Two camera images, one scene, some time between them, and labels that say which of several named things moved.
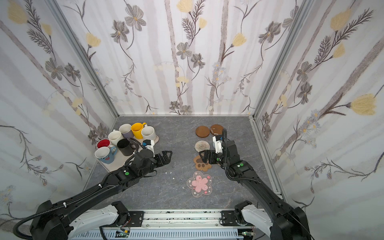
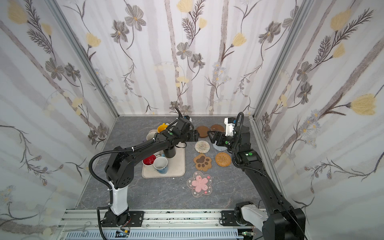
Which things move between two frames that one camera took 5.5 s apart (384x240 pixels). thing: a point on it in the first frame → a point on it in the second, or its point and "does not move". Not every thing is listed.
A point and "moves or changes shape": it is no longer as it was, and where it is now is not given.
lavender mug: (126, 130) → (151, 134)
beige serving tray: (119, 160) moves or changes shape
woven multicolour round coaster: (202, 145) does not move
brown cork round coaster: (202, 131) does not move
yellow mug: (137, 129) → (161, 127)
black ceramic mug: (124, 147) moves or changes shape
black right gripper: (214, 156) → (222, 140)
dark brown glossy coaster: (216, 129) does not move
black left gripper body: (159, 159) → (190, 135)
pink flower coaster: (200, 184) does not move
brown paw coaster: (200, 165) does not move
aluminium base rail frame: (174, 224) does not move
